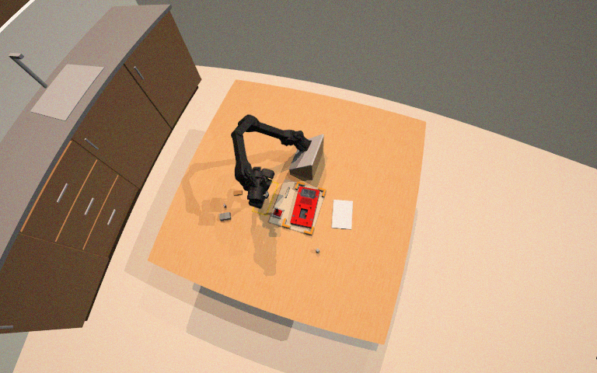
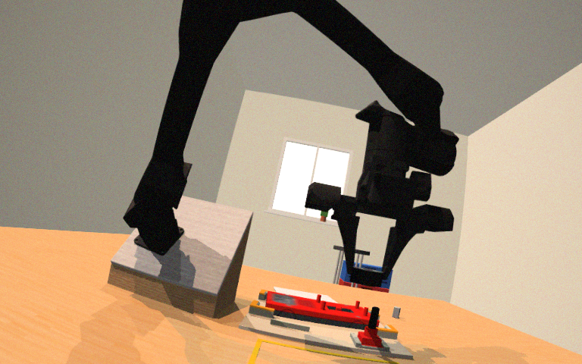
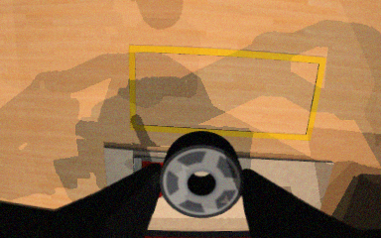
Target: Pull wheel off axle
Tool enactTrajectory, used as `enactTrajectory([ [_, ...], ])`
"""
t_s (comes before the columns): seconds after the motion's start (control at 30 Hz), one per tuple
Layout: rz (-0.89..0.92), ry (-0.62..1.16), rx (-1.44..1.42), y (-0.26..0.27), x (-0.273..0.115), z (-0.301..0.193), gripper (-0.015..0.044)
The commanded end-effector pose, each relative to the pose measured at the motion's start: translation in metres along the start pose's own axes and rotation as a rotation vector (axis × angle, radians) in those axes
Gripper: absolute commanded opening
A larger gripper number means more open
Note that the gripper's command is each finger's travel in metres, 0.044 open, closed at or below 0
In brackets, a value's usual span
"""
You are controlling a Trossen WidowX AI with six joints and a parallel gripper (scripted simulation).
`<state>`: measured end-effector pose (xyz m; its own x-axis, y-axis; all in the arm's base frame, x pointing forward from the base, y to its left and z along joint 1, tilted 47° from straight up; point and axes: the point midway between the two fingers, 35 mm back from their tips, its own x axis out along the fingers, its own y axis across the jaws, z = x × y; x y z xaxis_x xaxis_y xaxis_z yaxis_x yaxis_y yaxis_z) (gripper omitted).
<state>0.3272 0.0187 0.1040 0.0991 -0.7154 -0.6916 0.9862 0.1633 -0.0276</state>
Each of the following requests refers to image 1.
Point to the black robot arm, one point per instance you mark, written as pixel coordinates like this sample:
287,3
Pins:
250,178

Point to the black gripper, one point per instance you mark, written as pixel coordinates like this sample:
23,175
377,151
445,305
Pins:
267,173

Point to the white rectangular sheet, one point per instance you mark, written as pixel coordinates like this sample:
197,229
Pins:
342,214

